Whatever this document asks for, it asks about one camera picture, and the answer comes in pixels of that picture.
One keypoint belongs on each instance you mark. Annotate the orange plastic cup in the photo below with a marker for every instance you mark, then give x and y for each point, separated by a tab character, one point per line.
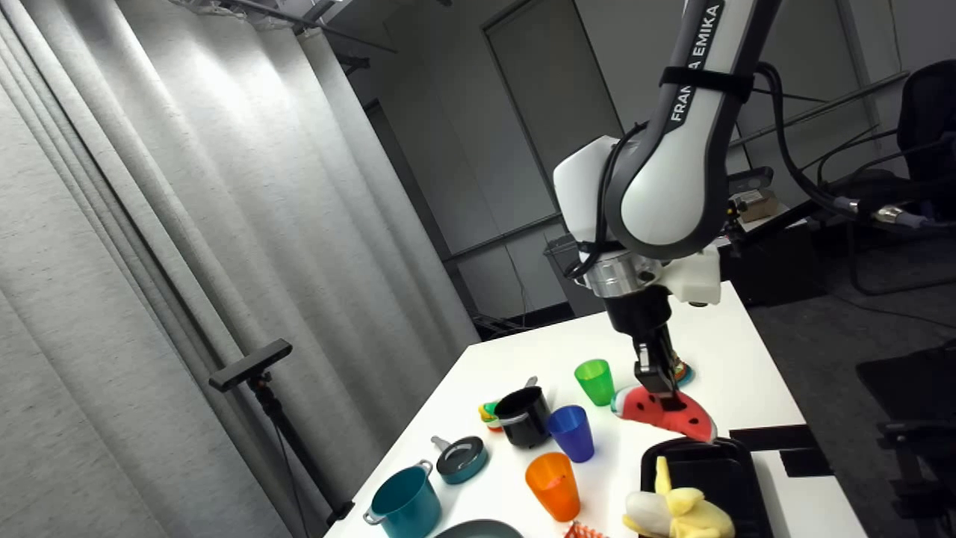
554	485

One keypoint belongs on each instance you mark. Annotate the green plastic cup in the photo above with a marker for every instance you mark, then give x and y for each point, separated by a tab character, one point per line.
597	380

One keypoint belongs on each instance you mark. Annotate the small teal pan with lid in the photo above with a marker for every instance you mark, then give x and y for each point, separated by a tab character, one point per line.
463	458

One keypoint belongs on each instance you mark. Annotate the yellow banana plush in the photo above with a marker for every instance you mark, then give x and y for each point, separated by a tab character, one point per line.
690	513

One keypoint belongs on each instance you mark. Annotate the black plastic tray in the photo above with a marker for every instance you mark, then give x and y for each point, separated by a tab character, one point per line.
719	467

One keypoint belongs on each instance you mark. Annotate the black toy pot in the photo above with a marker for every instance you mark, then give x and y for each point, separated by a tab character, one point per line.
524	418

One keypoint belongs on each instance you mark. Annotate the teal toy pot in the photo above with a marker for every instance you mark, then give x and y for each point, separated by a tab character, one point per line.
404	501

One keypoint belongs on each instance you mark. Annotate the black tripod stand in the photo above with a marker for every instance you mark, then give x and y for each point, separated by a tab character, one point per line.
295	449

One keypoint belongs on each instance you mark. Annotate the dark grey plate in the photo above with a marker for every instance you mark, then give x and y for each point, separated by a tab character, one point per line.
480	530

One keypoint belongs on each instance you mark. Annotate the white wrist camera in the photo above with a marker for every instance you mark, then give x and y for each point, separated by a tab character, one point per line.
696	279

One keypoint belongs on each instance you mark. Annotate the black flat bar on stand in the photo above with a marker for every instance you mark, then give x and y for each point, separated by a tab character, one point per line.
253	364

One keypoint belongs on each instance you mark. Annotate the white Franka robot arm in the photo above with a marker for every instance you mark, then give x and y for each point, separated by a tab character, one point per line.
678	191

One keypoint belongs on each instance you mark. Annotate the grey pleated curtain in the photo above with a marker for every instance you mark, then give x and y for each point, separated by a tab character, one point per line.
122	249

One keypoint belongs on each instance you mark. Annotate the blue plastic cup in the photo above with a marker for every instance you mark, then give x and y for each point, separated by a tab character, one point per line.
572	434

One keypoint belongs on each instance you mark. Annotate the black office chair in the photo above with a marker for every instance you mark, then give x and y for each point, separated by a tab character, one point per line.
932	110

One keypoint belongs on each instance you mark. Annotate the green yellow toy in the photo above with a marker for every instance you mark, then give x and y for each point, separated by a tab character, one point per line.
489	410

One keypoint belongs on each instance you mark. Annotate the small teal toy plate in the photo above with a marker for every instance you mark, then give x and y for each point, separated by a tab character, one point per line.
690	379

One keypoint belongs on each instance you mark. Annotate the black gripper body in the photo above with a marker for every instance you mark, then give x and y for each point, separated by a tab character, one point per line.
645	319

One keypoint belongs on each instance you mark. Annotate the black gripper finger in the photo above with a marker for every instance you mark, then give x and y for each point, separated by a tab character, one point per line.
672	374
646	371

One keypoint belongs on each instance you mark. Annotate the black cabinet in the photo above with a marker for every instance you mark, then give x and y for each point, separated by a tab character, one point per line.
779	265

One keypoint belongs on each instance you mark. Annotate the grey door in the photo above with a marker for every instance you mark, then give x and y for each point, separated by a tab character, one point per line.
549	99

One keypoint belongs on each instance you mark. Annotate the small black tape patch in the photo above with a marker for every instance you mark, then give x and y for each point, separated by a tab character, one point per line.
812	463

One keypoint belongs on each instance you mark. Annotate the large black tape patch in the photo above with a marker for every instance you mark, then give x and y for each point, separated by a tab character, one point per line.
788	439

